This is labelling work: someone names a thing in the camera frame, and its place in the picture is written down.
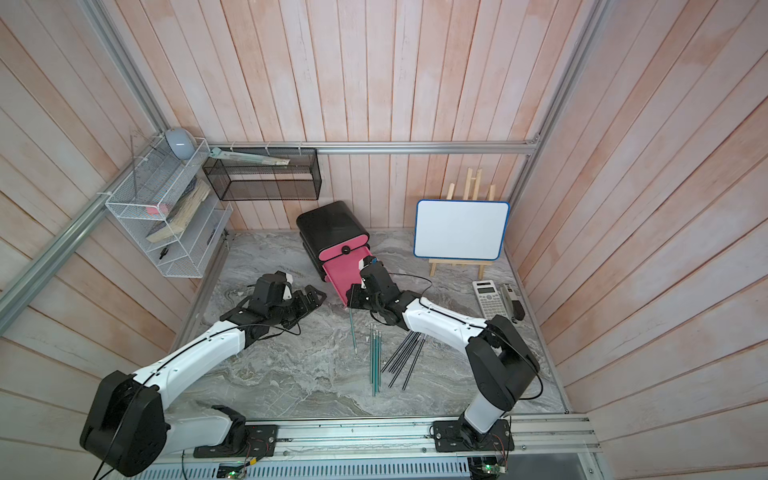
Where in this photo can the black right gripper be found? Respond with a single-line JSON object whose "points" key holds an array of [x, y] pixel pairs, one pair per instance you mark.
{"points": [[354, 299]]}

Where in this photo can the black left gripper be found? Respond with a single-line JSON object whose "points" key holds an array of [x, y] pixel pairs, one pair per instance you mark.
{"points": [[305, 308]]}

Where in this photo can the single green pencil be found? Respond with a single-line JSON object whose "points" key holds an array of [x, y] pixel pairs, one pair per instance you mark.
{"points": [[352, 330]]}

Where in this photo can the black drawer cabinet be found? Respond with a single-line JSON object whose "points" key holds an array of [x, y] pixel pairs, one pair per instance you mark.
{"points": [[325, 226]]}

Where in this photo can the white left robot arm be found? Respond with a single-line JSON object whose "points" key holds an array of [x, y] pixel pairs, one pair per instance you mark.
{"points": [[128, 428]]}

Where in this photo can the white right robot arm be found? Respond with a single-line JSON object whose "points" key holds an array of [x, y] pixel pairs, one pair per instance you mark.
{"points": [[502, 364]]}

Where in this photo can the green pencil bundle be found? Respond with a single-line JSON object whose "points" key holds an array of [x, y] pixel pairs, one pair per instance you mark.
{"points": [[375, 344]]}

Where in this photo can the black pencil bundle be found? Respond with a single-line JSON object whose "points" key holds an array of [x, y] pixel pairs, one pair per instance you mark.
{"points": [[396, 363]]}

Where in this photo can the white calculator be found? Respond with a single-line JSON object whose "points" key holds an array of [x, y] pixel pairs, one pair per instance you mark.
{"points": [[489, 299]]}

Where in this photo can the wooden easel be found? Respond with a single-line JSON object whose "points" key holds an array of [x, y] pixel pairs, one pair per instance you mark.
{"points": [[470, 193]]}

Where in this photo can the book on shelf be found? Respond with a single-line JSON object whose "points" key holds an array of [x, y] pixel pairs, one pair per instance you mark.
{"points": [[182, 213]]}

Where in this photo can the black stapler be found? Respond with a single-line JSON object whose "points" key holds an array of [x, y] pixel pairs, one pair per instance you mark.
{"points": [[513, 300]]}

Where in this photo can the paper on black basket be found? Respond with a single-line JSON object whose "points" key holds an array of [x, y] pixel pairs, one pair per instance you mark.
{"points": [[234, 158]]}

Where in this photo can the grey computer mouse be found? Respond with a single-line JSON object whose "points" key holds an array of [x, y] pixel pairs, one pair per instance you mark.
{"points": [[181, 142]]}

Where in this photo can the white board with blue frame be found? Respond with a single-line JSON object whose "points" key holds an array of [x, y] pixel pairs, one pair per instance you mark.
{"points": [[460, 229]]}

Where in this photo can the black wire mesh basket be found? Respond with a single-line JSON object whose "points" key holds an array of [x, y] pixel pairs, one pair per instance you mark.
{"points": [[300, 181]]}

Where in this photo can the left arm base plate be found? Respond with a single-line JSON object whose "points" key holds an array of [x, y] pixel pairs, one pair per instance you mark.
{"points": [[246, 441]]}

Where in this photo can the white wire mesh shelf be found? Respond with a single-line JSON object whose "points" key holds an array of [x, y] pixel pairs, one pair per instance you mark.
{"points": [[170, 210]]}

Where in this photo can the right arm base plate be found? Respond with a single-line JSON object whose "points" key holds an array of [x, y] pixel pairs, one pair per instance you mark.
{"points": [[457, 435]]}

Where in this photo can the aluminium frame rail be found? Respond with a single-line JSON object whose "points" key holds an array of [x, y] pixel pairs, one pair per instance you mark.
{"points": [[37, 274]]}

